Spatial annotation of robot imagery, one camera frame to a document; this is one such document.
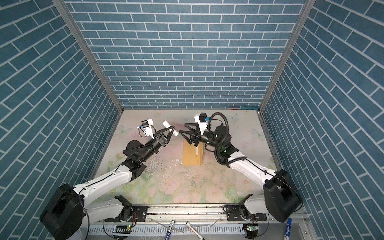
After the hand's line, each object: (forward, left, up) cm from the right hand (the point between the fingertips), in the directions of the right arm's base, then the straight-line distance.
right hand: (181, 128), depth 69 cm
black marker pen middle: (-37, -10, -32) cm, 50 cm away
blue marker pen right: (-33, -52, -31) cm, 69 cm away
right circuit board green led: (-33, -37, -37) cm, 62 cm away
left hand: (-1, +3, -1) cm, 3 cm away
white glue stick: (0, +6, +2) cm, 7 cm away
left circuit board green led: (-38, +26, -35) cm, 58 cm away
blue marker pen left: (-36, +2, -31) cm, 47 cm away
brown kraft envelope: (+4, -3, -33) cm, 33 cm away
